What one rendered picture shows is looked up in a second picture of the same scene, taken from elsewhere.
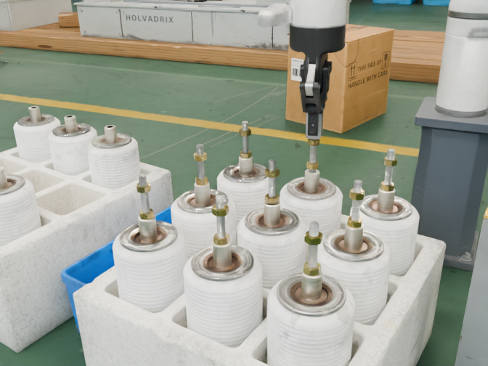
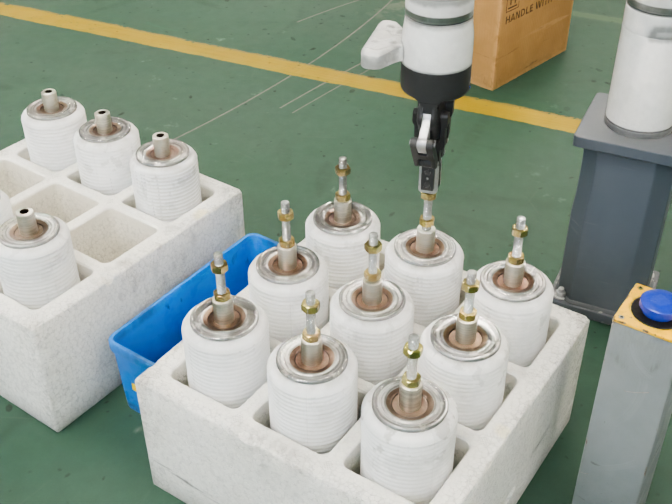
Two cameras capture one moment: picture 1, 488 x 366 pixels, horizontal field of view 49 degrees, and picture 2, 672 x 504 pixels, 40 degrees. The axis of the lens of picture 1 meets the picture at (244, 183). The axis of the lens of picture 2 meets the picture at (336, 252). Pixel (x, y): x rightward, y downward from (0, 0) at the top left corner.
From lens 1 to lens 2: 0.35 m
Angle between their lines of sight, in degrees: 11
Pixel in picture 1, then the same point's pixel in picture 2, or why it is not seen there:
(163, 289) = (241, 380)
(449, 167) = (616, 201)
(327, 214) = (442, 284)
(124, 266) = (197, 355)
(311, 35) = (427, 82)
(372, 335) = (479, 443)
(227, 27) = not seen: outside the picture
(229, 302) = (318, 406)
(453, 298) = not seen: hidden behind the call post
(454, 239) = (619, 291)
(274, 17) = (380, 58)
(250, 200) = (347, 256)
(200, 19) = not seen: outside the picture
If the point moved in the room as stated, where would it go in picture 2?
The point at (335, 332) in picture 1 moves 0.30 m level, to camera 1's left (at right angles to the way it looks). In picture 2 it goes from (433, 448) to (121, 447)
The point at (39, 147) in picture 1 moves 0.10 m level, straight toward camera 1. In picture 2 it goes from (59, 148) to (69, 180)
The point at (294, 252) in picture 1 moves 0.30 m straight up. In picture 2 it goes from (397, 339) to (408, 94)
